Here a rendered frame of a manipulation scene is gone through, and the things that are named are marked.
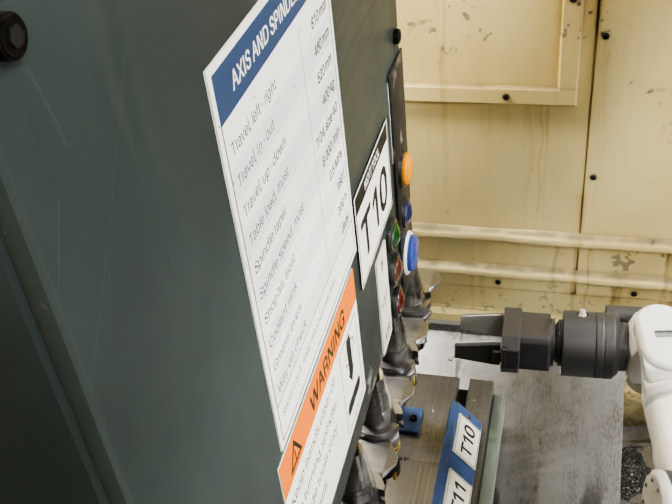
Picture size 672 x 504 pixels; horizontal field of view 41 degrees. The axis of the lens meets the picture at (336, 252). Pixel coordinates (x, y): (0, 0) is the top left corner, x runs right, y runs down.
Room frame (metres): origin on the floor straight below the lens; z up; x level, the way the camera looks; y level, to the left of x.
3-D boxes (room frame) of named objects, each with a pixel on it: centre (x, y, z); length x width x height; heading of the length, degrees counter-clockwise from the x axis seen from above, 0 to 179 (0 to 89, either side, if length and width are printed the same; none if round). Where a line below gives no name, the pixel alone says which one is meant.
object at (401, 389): (0.79, -0.04, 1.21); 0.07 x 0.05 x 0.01; 72
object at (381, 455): (0.69, -0.01, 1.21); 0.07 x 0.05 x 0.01; 72
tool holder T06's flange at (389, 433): (0.74, -0.02, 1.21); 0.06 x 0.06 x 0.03
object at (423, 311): (0.95, -0.09, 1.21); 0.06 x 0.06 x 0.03
